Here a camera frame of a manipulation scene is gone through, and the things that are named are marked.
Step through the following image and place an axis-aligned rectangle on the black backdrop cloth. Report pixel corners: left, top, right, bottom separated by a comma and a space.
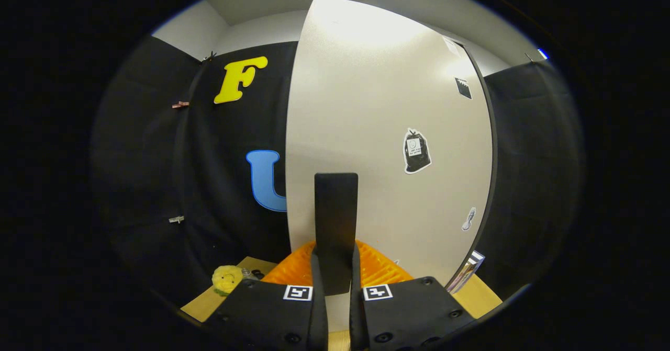
89, 35, 584, 310

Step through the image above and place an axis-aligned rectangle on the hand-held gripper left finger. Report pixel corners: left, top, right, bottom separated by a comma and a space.
202, 240, 329, 351

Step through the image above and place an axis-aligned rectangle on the yellow pineapple plush toy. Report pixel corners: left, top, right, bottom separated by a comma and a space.
211, 265, 244, 296

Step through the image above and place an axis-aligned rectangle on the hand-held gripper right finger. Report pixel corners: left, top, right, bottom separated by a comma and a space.
350, 240, 477, 351

